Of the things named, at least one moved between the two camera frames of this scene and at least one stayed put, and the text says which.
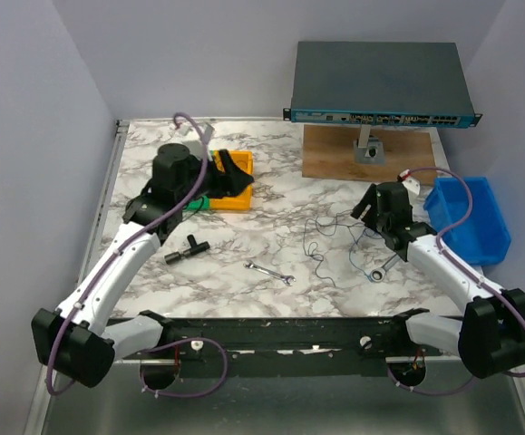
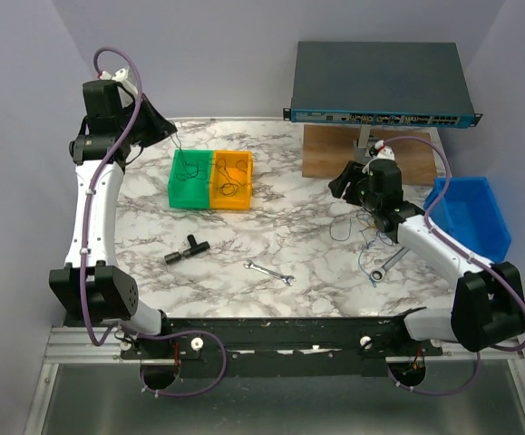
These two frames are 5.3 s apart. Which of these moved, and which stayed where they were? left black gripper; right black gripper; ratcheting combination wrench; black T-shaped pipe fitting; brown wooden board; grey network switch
Moved: left black gripper; right black gripper
Stayed: black T-shaped pipe fitting; ratcheting combination wrench; brown wooden board; grey network switch
